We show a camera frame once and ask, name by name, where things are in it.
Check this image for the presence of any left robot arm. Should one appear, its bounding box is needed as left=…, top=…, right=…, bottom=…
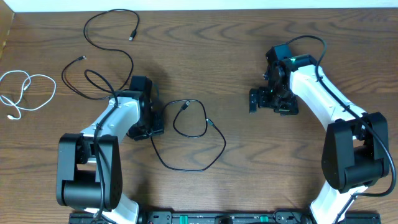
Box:
left=56, top=76, right=164, bottom=223

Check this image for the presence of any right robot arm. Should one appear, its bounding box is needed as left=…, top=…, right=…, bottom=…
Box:
left=249, top=44, right=397, bottom=223

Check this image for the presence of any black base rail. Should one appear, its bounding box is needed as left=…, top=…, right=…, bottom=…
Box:
left=68, top=209, right=382, bottom=224

